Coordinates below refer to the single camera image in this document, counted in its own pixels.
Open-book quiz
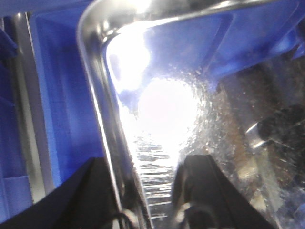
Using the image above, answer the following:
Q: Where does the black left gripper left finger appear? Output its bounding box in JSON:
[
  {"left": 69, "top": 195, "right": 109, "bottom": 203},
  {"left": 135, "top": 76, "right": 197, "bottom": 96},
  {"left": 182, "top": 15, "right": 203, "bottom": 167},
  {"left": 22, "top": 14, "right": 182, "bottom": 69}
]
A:
[{"left": 0, "top": 156, "right": 124, "bottom": 229}]

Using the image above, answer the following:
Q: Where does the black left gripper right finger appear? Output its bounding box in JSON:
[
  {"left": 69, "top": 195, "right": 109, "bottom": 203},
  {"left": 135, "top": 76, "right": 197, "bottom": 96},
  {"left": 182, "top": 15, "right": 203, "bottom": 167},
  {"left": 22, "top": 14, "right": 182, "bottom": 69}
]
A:
[{"left": 171, "top": 155, "right": 274, "bottom": 229}]

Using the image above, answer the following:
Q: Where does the silver metal tray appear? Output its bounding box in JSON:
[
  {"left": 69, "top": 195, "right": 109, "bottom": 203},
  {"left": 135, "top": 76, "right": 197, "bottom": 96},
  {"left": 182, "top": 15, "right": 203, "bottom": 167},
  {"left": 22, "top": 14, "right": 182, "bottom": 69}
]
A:
[{"left": 77, "top": 0, "right": 305, "bottom": 229}]

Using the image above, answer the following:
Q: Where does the blue bin holding tray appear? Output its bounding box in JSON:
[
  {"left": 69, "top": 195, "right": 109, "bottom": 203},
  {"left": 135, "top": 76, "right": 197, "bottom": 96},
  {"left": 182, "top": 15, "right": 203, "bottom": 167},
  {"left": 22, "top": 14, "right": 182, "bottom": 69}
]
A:
[{"left": 30, "top": 0, "right": 305, "bottom": 187}]

